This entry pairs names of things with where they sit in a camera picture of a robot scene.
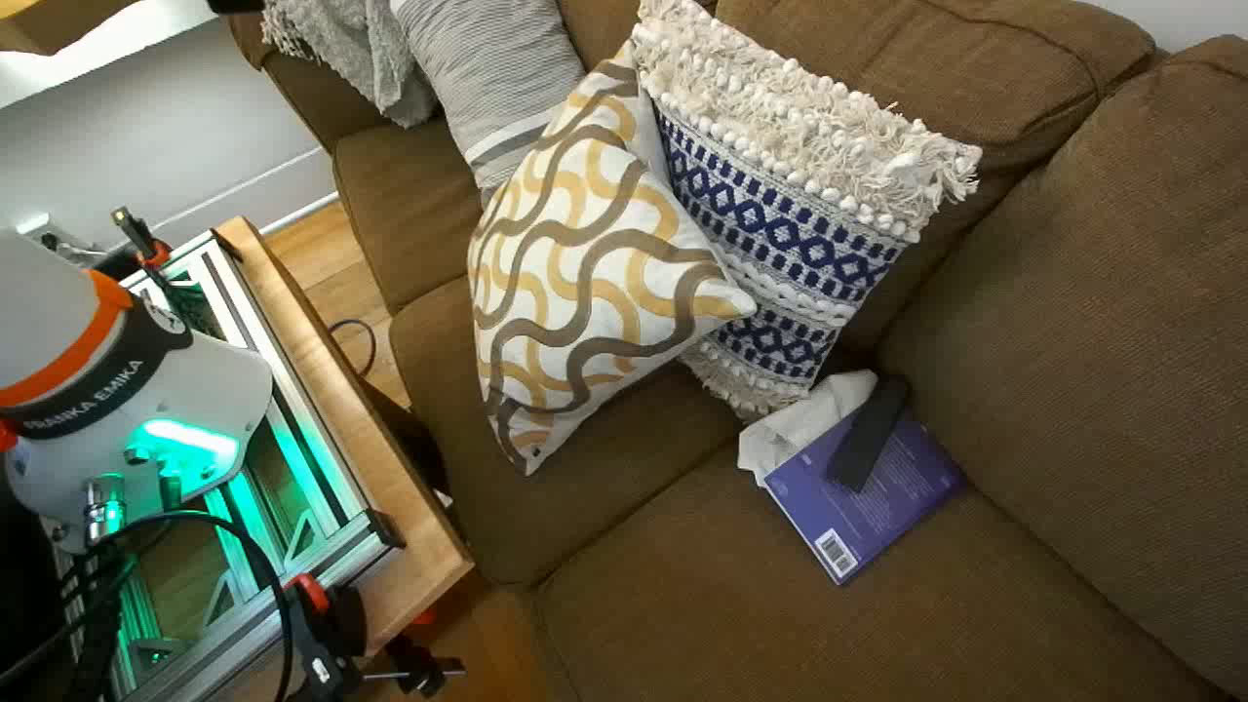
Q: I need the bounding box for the aluminium frame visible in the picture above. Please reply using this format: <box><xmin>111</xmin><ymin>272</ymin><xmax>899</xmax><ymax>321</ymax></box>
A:
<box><xmin>73</xmin><ymin>230</ymin><xmax>406</xmax><ymax>702</ymax></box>

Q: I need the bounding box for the blue white tassel pillow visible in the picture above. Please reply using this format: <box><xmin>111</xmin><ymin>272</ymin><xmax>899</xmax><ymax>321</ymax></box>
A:
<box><xmin>628</xmin><ymin>0</ymin><xmax>989</xmax><ymax>420</ymax></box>

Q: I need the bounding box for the brown fabric couch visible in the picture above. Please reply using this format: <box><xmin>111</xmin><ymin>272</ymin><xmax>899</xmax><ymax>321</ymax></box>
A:
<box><xmin>225</xmin><ymin>0</ymin><xmax>1248</xmax><ymax>702</ymax></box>

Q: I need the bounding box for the white tissue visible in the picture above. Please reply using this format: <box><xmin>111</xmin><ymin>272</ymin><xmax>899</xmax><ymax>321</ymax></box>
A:
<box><xmin>734</xmin><ymin>368</ymin><xmax>882</xmax><ymax>489</ymax></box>

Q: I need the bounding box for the wooden table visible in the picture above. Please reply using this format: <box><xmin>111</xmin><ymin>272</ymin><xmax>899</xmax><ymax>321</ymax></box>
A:
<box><xmin>212</xmin><ymin>216</ymin><xmax>478</xmax><ymax>658</ymax></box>

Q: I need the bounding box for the white wall outlet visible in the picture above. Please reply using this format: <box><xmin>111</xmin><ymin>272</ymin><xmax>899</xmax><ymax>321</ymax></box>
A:
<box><xmin>11</xmin><ymin>209</ymin><xmax>102</xmax><ymax>266</ymax></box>

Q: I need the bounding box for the black remote control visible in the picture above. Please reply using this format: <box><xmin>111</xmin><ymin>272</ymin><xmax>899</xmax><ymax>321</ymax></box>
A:
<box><xmin>822</xmin><ymin>374</ymin><xmax>914</xmax><ymax>495</ymax></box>

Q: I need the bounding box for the cream knitted blanket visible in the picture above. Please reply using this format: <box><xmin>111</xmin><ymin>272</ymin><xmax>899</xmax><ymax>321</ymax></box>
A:
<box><xmin>258</xmin><ymin>0</ymin><xmax>443</xmax><ymax>133</ymax></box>

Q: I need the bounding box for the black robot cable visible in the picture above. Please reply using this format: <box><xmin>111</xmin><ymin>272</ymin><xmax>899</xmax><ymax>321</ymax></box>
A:
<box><xmin>0</xmin><ymin>506</ymin><xmax>302</xmax><ymax>702</ymax></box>

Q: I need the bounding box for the tan wavy pattern pillow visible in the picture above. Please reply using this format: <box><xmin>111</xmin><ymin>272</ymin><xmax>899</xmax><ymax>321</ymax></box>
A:
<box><xmin>463</xmin><ymin>38</ymin><xmax>760</xmax><ymax>478</ymax></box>

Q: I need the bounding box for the orange black bar clamp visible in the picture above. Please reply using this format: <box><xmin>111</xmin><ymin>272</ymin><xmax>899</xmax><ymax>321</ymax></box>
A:
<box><xmin>276</xmin><ymin>568</ymin><xmax>469</xmax><ymax>702</ymax></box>
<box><xmin>111</xmin><ymin>201</ymin><xmax>181</xmax><ymax>283</ymax></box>

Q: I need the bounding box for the blue book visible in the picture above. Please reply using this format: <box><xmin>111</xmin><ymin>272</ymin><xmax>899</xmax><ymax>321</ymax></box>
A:
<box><xmin>758</xmin><ymin>408</ymin><xmax>966</xmax><ymax>589</ymax></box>

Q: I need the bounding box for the thin black floor cable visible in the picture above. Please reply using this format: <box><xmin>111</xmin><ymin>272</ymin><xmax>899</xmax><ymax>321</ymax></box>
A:
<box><xmin>326</xmin><ymin>312</ymin><xmax>383</xmax><ymax>382</ymax></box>

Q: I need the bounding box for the grey striped pillow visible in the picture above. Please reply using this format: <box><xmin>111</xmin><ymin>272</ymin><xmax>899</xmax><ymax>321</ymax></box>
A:
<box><xmin>387</xmin><ymin>0</ymin><xmax>591</xmax><ymax>196</ymax></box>

